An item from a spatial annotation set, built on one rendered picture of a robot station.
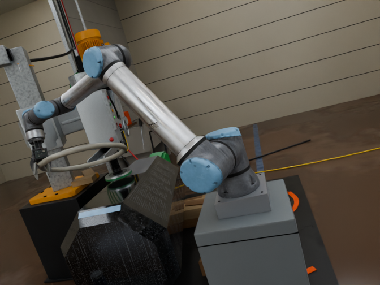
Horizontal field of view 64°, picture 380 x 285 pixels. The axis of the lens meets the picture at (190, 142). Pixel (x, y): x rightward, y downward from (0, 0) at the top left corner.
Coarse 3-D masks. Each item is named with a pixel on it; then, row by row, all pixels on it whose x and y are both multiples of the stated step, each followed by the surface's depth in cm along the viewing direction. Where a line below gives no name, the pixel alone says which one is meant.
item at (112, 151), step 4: (124, 140) 264; (112, 148) 225; (116, 148) 241; (96, 152) 224; (100, 152) 232; (108, 152) 210; (112, 152) 221; (92, 156) 210; (96, 156) 219; (100, 156) 229; (104, 156) 198; (108, 156) 207; (88, 160) 199; (92, 160) 207; (96, 160) 216; (100, 164) 199
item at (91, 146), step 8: (88, 144) 156; (96, 144) 158; (104, 144) 160; (112, 144) 164; (120, 144) 170; (64, 152) 153; (72, 152) 153; (120, 152) 188; (48, 160) 155; (104, 160) 198; (40, 168) 164; (56, 168) 184; (64, 168) 189; (72, 168) 192; (80, 168) 196
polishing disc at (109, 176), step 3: (123, 168) 257; (126, 168) 254; (129, 168) 251; (123, 171) 246; (126, 171) 244; (129, 171) 245; (108, 174) 251; (111, 174) 248; (117, 174) 243; (120, 174) 240; (123, 174) 239; (105, 177) 245; (108, 177) 242; (111, 177) 239; (114, 177) 237; (117, 177) 237
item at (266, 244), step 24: (216, 192) 157; (216, 216) 132; (240, 216) 126; (264, 216) 121; (288, 216) 116; (216, 240) 122; (240, 240) 120; (264, 240) 118; (288, 240) 116; (216, 264) 124; (240, 264) 122; (264, 264) 121; (288, 264) 119
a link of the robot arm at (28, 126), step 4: (24, 112) 164; (28, 112) 163; (24, 116) 164; (24, 120) 164; (28, 120) 161; (24, 124) 164; (28, 124) 163; (32, 124) 163; (40, 124) 164; (28, 128) 162; (32, 128) 162; (36, 128) 163; (40, 128) 165
